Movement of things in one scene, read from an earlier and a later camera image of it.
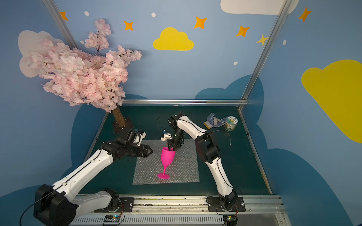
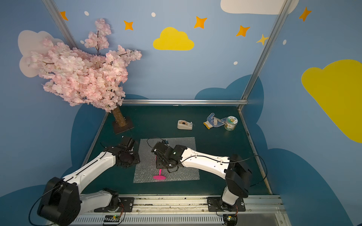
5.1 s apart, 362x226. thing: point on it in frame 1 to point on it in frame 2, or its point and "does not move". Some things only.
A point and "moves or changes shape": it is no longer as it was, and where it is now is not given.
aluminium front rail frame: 264,210 does not move
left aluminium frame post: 60,23 does not move
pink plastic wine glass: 167,158 moves or changes shape
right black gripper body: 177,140 to 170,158
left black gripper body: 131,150 to 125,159
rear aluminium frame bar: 185,102 does not move
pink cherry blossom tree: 96,79 does not move
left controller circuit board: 111,218 does not move
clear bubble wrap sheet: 183,168 does not move
